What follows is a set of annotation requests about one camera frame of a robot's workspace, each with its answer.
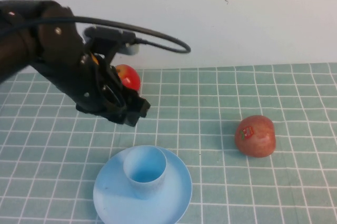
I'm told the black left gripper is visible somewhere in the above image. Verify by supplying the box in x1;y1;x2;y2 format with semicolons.
59;52;152;128

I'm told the light blue plastic cup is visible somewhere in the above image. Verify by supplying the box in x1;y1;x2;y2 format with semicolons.
123;145;168;201

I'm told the light blue plastic plate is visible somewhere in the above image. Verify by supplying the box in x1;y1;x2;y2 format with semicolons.
93;147;193;224

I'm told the shiny red apple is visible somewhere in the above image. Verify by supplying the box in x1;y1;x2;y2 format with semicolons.
114;64;142;94

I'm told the green checked tablecloth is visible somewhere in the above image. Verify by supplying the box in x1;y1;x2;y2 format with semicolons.
0;62;337;224

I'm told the dull red apple with sticker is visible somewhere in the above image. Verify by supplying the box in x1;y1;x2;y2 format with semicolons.
234;115;277;159

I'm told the thick black camera cable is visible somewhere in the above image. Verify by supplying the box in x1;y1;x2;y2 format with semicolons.
0;16;191;54

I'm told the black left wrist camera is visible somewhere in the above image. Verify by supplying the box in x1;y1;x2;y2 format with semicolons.
83;26;141;56

